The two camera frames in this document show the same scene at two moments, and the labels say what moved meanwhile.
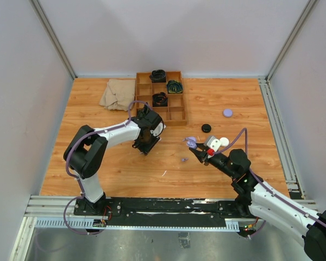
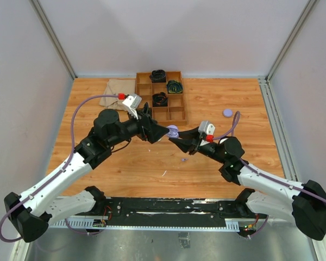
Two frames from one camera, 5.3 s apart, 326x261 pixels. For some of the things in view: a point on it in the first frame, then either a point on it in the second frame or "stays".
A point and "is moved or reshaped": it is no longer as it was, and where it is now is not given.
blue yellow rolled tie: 174,87 stays
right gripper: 201,155 -> 186,145
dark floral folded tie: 145,111 stays
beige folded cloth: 119,94 stays
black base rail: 138,212 stays
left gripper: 146,149 -> 150,130
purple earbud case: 191,142 is moved or reshaped
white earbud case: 225,142 stays
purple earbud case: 227,112 stays
